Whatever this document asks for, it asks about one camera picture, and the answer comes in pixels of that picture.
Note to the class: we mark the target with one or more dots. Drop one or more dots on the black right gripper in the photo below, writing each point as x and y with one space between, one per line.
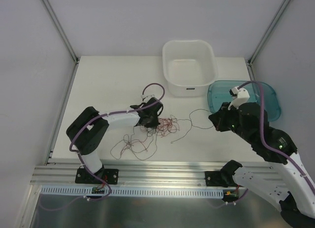
222 118

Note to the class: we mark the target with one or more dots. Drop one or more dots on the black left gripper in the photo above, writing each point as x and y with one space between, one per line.
152 118

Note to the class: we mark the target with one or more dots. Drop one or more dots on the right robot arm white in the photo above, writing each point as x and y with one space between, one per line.
296 201

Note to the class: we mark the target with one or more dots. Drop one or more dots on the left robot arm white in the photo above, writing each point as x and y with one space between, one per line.
89 128

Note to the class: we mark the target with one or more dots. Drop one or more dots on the teal transparent plastic bin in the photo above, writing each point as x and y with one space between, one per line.
218 93

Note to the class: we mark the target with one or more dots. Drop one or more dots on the white plastic tub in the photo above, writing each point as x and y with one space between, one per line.
189 67

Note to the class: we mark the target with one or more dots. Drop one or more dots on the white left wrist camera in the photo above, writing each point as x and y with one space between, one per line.
146 97

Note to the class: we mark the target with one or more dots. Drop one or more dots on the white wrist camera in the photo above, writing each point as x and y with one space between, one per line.
239 97
146 97

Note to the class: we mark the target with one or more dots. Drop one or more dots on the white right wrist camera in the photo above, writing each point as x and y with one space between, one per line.
239 97

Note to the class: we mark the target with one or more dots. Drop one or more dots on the white slotted cable duct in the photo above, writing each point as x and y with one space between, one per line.
133 192

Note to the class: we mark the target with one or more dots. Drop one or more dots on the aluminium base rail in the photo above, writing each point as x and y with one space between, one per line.
131 173

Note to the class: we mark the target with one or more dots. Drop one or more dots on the aluminium frame post right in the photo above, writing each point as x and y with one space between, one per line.
270 29

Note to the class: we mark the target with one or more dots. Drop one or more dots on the aluminium frame post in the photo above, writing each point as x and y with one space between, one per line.
51 13
270 29

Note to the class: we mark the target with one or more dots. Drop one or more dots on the aluminium frame post left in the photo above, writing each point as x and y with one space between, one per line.
51 13

